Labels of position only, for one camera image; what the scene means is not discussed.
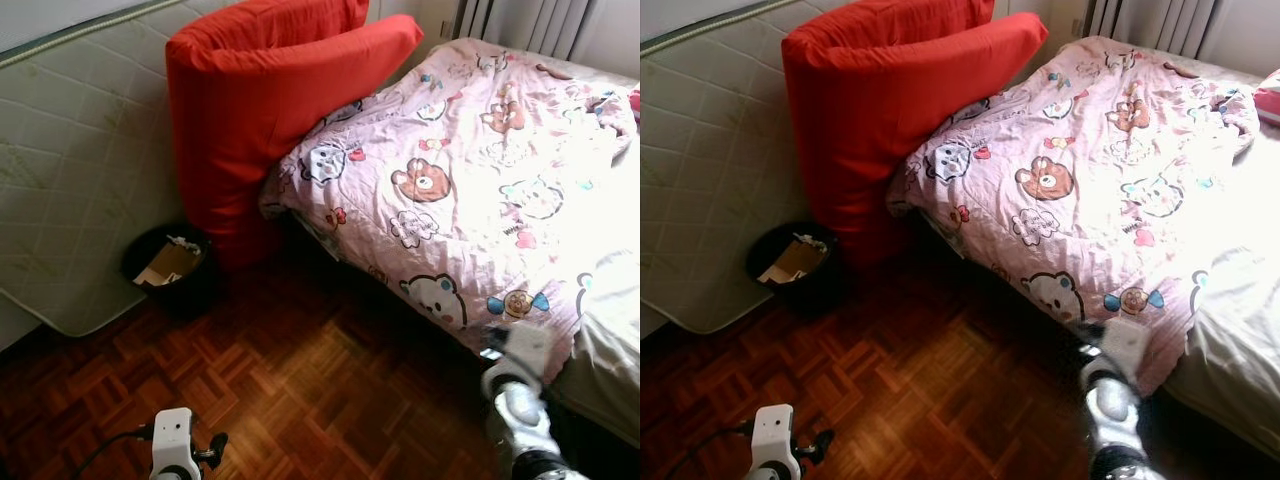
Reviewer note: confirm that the pink cartoon print blanket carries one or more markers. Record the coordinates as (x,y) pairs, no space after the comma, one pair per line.
(470,170)
(1090,170)

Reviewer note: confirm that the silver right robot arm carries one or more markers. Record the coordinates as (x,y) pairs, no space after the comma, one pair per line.
(525,420)
(1115,420)

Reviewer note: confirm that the bed with beige floral sheet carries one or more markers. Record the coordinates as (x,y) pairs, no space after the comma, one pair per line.
(1235,370)
(612,370)

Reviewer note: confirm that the black waste bin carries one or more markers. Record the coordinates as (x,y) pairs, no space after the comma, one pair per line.
(765,288)
(140,285)

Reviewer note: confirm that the brown cardboard piece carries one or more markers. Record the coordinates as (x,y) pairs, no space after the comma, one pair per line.
(168,265)
(792,262)

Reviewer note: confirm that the white quilted mattress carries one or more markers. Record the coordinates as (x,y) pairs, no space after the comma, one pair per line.
(710,150)
(80,150)

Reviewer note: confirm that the red cushion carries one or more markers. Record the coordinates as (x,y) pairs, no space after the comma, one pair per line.
(270,18)
(890,16)
(850,150)
(230,150)

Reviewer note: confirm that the grey pleated curtain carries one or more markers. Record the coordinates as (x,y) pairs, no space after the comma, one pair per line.
(1155,25)
(530,25)

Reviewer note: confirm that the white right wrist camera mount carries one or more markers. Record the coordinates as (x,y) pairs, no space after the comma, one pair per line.
(1126,346)
(528,350)

